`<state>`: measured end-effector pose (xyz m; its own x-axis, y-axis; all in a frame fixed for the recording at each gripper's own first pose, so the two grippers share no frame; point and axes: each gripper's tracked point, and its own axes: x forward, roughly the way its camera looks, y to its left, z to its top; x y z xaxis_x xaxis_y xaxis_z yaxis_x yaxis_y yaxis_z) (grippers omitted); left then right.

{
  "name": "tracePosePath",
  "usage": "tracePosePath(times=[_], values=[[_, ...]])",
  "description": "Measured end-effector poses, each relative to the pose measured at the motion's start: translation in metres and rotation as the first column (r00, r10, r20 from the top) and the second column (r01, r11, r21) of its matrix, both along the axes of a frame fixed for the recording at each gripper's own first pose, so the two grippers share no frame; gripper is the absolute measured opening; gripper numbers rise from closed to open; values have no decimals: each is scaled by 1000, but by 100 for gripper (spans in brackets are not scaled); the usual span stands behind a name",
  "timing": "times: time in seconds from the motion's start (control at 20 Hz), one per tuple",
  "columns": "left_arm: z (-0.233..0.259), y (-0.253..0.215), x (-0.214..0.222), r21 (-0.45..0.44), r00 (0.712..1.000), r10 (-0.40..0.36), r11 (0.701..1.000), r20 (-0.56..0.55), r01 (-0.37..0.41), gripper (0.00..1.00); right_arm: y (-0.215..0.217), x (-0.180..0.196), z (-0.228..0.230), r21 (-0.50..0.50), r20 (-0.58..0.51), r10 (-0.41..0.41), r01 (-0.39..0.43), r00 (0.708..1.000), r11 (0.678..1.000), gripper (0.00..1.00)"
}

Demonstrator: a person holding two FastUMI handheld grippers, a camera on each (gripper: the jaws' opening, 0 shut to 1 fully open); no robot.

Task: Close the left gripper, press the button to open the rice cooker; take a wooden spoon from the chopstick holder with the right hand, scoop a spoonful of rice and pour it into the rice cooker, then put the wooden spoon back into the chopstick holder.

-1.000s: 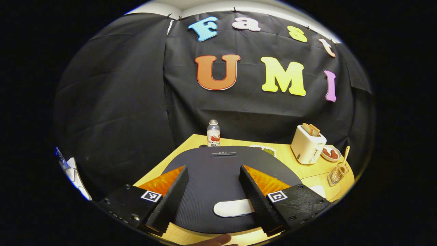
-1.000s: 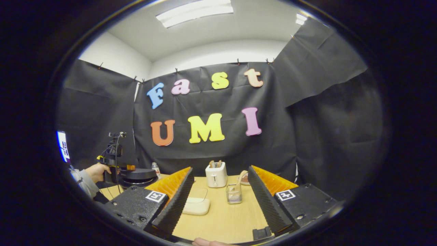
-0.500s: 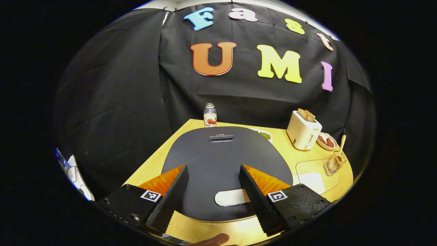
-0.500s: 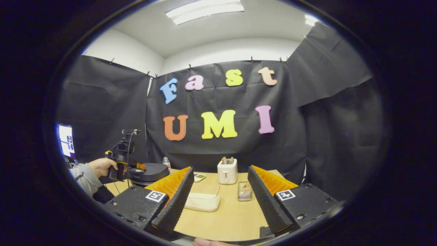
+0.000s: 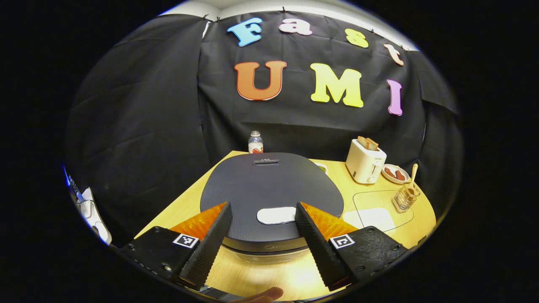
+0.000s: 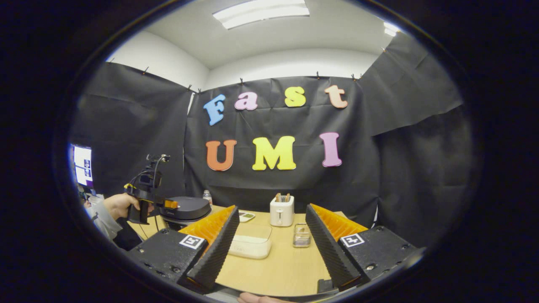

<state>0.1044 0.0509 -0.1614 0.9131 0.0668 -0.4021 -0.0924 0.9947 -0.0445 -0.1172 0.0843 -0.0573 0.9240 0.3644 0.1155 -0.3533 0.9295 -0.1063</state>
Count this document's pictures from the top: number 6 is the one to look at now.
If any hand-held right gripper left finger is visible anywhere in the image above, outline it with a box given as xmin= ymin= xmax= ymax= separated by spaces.
xmin=126 ymin=205 xmax=240 ymax=295

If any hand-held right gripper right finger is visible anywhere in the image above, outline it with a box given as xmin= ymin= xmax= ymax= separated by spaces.
xmin=305 ymin=203 xmax=426 ymax=293

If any dark grey rice cooker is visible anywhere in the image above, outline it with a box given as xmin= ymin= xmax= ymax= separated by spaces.
xmin=162 ymin=196 xmax=212 ymax=230

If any clear ribbed chopstick holder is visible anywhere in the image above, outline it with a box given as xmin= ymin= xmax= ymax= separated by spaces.
xmin=293 ymin=223 xmax=312 ymax=248

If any clear plastic rice tray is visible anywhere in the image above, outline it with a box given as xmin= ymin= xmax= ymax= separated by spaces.
xmin=227 ymin=223 xmax=273 ymax=260

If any white toaster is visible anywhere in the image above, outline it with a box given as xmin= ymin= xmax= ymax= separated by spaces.
xmin=269 ymin=195 xmax=295 ymax=227

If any computer monitor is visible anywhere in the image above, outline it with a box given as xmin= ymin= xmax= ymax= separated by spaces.
xmin=69 ymin=144 xmax=94 ymax=188

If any black backdrop cloth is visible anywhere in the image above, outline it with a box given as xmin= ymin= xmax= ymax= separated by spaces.
xmin=69 ymin=32 xmax=474 ymax=249

